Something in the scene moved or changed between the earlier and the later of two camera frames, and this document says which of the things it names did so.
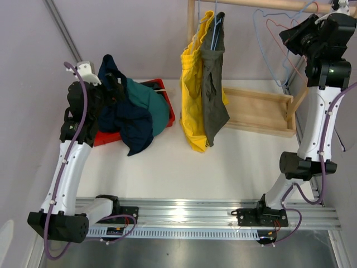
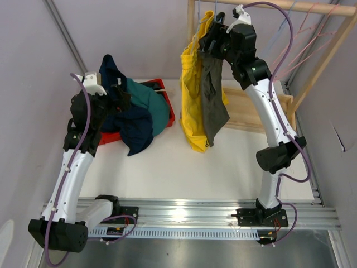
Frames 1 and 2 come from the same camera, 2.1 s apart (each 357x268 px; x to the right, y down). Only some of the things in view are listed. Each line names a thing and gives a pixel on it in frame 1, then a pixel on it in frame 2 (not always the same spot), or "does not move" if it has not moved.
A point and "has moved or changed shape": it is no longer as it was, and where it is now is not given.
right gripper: [290, 37] → [219, 36]
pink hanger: [305, 58] has moved or changed shape
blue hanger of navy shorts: [288, 49] → [281, 24]
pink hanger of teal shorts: [274, 37] has moved or changed shape
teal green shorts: [153, 101] does not move
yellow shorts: [192, 111] does not move
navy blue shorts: [133, 123] does not move
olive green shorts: [212, 47] does not move
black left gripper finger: [115, 86] → [121, 99]
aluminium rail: [192, 212] does not move
